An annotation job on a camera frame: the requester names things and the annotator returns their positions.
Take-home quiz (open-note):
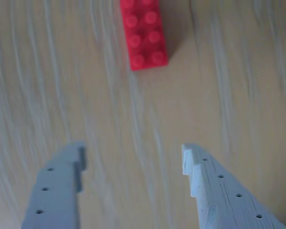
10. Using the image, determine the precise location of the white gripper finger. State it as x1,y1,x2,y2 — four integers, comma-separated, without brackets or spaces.
20,141,88,229
181,142,286,229

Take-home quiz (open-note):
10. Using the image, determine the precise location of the red lego block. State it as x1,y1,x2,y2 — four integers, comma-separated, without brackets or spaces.
120,0,169,72

